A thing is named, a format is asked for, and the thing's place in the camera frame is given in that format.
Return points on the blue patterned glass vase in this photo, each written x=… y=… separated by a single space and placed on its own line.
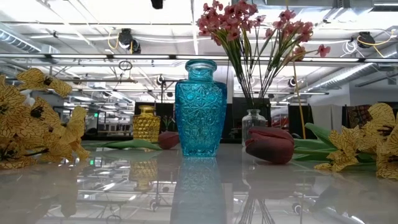
x=200 y=118

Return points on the dark red artificial tulip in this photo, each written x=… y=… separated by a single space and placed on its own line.
x=269 y=146
x=168 y=140

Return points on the clear glass vase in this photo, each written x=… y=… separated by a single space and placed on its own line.
x=253 y=119

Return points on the yellow orange speckled flower bunch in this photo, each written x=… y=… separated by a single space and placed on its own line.
x=382 y=124
x=31 y=130

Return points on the yellow textured glass vase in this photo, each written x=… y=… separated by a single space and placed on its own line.
x=146 y=127

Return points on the long ceiling light strip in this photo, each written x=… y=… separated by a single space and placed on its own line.
x=77 y=56

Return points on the silver smooth ventilation duct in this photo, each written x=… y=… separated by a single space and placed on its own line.
x=342 y=76

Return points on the silver ribbed ventilation duct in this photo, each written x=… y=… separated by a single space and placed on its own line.
x=18 y=42

